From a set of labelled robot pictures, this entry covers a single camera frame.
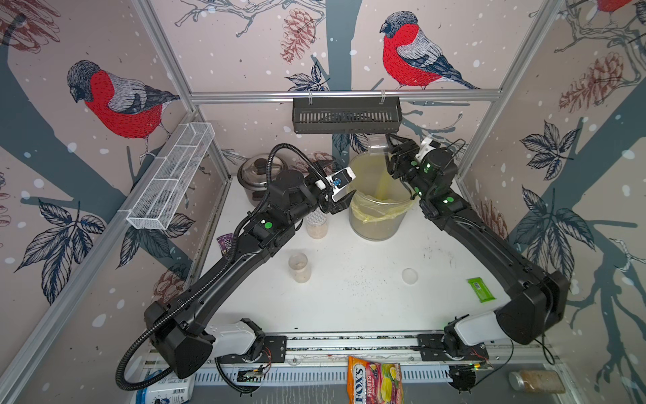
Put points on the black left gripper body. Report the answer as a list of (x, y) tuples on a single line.
[(325, 206)]

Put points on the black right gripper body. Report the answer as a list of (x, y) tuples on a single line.
[(404, 164)]

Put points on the small clear jar with rice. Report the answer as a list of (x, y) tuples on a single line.
[(299, 266)]

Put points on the clear plastic jar lid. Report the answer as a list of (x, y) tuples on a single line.
[(409, 276)]

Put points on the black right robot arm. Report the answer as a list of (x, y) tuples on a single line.
[(537, 298)]

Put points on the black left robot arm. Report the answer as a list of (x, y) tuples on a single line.
[(178, 329)]

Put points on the silver rice cooker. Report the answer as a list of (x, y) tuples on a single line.
[(252, 176)]

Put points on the clear jar with sealed top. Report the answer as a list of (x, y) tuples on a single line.
[(316, 224)]

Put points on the mesh bin with yellow bag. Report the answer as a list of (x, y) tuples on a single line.
[(380, 202)]

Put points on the purple M&M's candy packet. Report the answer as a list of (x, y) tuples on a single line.
[(225, 242)]

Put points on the green snack packet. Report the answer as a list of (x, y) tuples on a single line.
[(481, 290)]

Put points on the Fox's fruits candy bag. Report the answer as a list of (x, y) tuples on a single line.
[(373, 382)]

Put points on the jar lying at base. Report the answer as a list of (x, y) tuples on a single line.
[(536, 381)]

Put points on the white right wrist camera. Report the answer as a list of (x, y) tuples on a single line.
[(426, 146)]

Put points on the black hanging wire basket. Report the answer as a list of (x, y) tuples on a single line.
[(340, 115)]

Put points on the white wire mesh shelf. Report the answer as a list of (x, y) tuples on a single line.
[(162, 196)]

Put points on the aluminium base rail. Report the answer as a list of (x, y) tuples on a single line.
[(307, 359)]

